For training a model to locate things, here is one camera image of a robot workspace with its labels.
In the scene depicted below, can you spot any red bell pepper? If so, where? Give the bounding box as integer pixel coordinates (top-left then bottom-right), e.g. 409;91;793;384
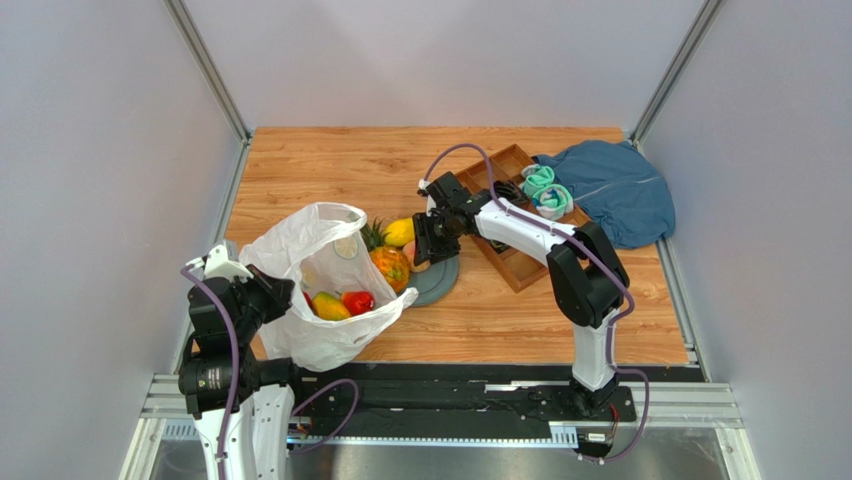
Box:
302;292;314;311
340;291;375;316

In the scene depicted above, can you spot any blue garment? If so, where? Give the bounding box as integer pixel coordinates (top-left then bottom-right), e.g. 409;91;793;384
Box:
533;140;676;249

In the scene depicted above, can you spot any grey plate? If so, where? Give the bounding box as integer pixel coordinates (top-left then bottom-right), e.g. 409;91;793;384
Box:
408;257;460;307

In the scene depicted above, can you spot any peach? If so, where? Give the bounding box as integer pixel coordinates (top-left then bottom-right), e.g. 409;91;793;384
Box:
402;241;431;273

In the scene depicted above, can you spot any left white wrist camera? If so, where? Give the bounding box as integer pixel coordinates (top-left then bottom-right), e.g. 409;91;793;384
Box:
185;239;254;282

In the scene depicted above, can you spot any right aluminium frame post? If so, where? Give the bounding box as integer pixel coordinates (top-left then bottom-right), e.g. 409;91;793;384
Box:
629;0;726;148

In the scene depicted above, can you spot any aluminium frame post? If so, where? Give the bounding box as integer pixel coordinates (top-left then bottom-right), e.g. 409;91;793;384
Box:
164;0;251;144
629;0;726;148

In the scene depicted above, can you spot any white plastic bag lemon print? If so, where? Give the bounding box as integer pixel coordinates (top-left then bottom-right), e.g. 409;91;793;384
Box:
239;202;419;372

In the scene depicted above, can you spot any black rolled sock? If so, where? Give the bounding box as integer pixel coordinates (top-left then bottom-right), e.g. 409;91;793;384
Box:
492;180;530;208

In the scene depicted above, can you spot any white teal rolled sock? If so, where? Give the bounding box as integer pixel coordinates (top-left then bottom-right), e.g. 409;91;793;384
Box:
532;184;575;221

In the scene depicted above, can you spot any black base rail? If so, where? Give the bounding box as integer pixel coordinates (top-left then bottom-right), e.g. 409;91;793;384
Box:
178;359;707;461

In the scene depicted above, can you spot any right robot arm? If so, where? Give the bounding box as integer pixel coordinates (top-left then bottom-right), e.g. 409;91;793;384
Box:
413;172;633;418

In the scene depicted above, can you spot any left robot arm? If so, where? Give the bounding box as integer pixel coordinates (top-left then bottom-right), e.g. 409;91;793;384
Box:
178;262;295;479

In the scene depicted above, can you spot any yellow mango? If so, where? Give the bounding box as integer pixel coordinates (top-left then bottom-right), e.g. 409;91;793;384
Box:
382;217;416;248

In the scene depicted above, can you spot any left aluminium frame post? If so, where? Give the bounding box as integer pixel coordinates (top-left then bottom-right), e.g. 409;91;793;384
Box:
164;0;251;144

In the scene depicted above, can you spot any yellow green papaya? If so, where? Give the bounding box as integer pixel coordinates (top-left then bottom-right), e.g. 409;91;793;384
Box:
312;291;351;321

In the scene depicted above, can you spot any wooden compartment tray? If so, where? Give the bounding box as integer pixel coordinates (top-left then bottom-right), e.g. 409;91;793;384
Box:
456;144;548;292

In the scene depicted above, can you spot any mint green rolled sock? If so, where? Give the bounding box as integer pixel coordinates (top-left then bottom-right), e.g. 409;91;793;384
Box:
520;164;555;198

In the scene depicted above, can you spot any pineapple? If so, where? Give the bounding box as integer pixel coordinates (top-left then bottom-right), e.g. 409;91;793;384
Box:
360;218;411;294

